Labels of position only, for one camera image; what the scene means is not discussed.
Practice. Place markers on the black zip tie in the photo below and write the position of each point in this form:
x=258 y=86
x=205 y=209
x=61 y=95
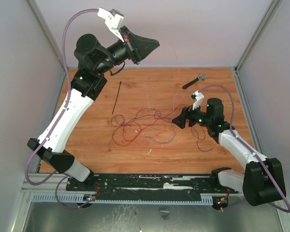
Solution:
x=117 y=95

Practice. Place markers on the adjustable wrench black handle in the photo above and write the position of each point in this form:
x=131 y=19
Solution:
x=201 y=76

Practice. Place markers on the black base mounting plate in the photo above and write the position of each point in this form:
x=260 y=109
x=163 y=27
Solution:
x=149 y=187

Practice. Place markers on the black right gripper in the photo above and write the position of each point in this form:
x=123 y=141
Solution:
x=188 y=117

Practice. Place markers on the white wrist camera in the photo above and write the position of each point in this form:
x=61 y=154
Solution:
x=198 y=98
x=113 y=20

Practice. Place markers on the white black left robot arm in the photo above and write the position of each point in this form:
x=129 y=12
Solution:
x=94 y=61

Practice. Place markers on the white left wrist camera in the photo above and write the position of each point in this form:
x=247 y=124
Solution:
x=113 y=20

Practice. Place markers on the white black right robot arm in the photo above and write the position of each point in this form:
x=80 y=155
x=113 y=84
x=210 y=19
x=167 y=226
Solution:
x=262 y=182

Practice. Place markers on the aluminium frame rail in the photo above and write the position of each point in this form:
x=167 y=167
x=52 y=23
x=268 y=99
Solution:
x=48 y=186

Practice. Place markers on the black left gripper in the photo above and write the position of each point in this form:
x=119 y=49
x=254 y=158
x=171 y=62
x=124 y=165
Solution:
x=144 y=45

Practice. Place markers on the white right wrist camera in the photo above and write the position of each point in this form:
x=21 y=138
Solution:
x=198 y=98

